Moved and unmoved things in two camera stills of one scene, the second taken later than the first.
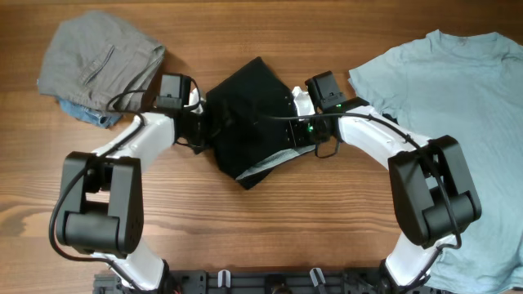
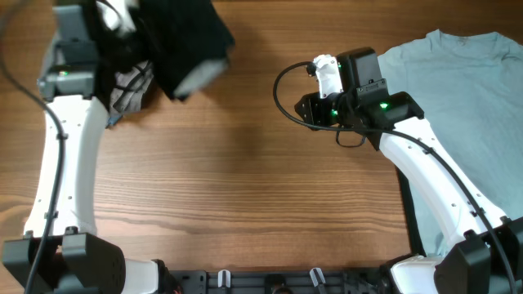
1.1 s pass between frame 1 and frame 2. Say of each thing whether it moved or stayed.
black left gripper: moved
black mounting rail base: stayed
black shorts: moved
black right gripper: moved
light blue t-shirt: stayed
